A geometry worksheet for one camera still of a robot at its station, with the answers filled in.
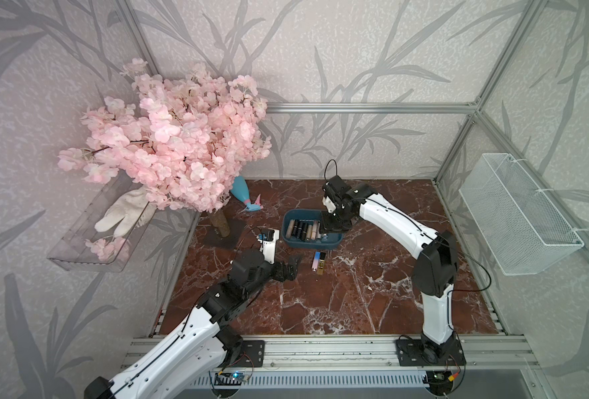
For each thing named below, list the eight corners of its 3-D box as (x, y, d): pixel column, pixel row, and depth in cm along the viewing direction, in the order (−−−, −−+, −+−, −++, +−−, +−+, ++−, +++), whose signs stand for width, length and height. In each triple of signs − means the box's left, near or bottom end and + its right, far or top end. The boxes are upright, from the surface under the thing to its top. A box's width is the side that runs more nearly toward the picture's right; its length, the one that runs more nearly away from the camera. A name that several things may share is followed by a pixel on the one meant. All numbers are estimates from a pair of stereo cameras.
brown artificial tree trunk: (221, 240, 102) (209, 218, 90) (220, 234, 104) (208, 212, 92) (232, 237, 103) (222, 215, 91) (230, 231, 105) (220, 209, 93)
